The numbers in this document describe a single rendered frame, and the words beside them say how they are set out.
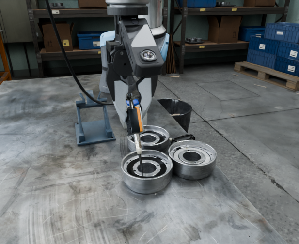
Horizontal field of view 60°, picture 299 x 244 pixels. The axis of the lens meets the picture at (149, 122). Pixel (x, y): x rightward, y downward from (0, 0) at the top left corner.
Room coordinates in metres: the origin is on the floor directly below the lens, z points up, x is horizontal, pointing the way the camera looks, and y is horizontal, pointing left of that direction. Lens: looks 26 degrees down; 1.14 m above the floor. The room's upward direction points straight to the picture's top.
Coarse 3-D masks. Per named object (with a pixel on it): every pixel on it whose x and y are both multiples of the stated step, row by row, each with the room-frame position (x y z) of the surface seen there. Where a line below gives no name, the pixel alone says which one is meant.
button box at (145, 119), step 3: (138, 105) 0.74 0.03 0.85; (126, 108) 0.72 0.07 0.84; (129, 108) 0.71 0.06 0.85; (144, 117) 0.69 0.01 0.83; (120, 120) 0.72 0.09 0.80; (144, 120) 0.69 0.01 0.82; (123, 123) 0.68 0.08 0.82; (144, 123) 0.69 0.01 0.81; (123, 126) 0.68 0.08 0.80; (126, 126) 0.67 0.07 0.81
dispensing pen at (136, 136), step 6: (132, 96) 0.49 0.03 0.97; (132, 102) 0.48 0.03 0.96; (132, 108) 0.46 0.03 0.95; (132, 114) 0.45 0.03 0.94; (132, 120) 0.45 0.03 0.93; (138, 120) 0.45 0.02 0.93; (132, 126) 0.44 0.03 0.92; (138, 126) 0.44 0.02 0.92; (132, 132) 0.43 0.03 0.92; (138, 132) 0.44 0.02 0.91; (138, 138) 0.44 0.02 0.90; (138, 144) 0.44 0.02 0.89; (138, 150) 0.43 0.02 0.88
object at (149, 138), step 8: (144, 128) 0.61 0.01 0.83; (152, 128) 0.61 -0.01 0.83; (160, 128) 0.60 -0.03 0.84; (128, 136) 0.57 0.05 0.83; (144, 136) 0.58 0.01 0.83; (152, 136) 0.58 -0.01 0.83; (168, 136) 0.55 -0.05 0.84; (128, 144) 0.54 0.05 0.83; (144, 144) 0.51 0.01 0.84; (152, 144) 0.51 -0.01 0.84; (160, 144) 0.52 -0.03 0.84; (168, 144) 0.54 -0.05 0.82
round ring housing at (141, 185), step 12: (132, 156) 0.48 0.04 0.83; (144, 156) 0.48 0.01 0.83; (156, 156) 0.48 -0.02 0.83; (168, 156) 0.46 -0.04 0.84; (144, 168) 0.46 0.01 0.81; (156, 168) 0.44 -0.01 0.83; (168, 168) 0.44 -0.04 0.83; (132, 180) 0.40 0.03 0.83; (144, 180) 0.39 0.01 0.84; (156, 180) 0.39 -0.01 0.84; (168, 180) 0.41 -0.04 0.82; (144, 192) 0.39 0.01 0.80
